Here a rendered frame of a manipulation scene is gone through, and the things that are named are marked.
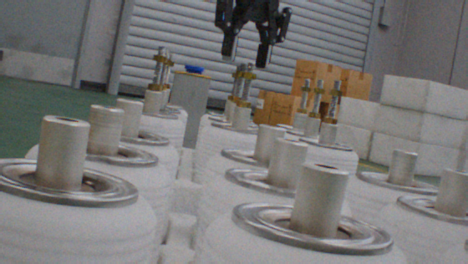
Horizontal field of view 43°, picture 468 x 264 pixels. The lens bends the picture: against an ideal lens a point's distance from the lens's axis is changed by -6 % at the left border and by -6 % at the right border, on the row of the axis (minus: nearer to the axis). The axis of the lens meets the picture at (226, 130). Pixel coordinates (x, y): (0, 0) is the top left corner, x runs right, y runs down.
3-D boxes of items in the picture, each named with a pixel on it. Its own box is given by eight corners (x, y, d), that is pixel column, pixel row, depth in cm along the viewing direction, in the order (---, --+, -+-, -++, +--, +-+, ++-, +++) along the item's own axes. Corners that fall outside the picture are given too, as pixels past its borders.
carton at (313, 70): (335, 104, 488) (342, 67, 486) (312, 99, 476) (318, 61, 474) (312, 99, 514) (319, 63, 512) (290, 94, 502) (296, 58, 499)
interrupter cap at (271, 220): (232, 246, 24) (236, 229, 24) (226, 206, 32) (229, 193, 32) (413, 271, 24) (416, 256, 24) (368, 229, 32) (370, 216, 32)
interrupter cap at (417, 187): (368, 189, 48) (369, 180, 48) (347, 175, 56) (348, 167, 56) (453, 203, 48) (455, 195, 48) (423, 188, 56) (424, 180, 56)
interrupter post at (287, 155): (265, 191, 39) (275, 139, 38) (261, 185, 41) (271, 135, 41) (302, 198, 39) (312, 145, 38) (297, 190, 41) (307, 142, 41)
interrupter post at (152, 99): (161, 119, 81) (165, 93, 81) (144, 116, 80) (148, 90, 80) (155, 116, 83) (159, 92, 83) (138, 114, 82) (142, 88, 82)
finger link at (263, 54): (268, 44, 94) (264, 68, 95) (272, 45, 95) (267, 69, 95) (258, 43, 96) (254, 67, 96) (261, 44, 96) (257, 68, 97)
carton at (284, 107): (312, 139, 482) (320, 101, 480) (287, 135, 471) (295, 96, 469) (292, 133, 509) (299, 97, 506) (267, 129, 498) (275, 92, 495)
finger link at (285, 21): (289, 5, 95) (277, 39, 95) (296, 10, 97) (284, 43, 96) (277, 4, 97) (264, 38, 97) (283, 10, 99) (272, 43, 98)
